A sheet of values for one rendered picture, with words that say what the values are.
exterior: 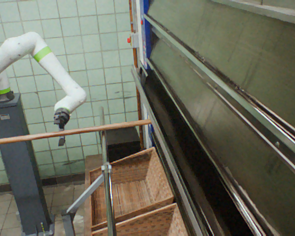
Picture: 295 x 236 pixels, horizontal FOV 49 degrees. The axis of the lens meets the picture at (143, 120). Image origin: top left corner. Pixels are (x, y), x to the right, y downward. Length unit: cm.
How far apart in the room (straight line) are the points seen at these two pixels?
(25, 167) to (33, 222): 54
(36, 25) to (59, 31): 18
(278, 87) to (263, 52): 11
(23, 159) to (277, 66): 217
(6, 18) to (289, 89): 258
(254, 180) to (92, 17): 230
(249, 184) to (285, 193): 12
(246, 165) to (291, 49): 32
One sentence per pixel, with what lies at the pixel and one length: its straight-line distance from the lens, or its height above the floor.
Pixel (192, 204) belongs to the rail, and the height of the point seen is 144.
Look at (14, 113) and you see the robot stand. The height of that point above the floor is 112.
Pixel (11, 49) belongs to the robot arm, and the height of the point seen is 162.
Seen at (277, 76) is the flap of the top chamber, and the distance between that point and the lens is 67.
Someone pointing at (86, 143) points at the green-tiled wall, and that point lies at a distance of 327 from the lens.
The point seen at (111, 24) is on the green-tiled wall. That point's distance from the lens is 290.
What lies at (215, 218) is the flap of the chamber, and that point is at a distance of 87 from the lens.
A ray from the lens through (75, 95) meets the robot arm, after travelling 207.
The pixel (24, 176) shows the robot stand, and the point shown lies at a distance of 267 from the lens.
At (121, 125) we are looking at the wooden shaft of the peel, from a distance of 180.
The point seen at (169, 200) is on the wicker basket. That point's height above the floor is 83.
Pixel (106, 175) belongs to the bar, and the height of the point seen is 117.
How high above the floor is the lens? 200
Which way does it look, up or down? 26 degrees down
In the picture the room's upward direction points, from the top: 4 degrees counter-clockwise
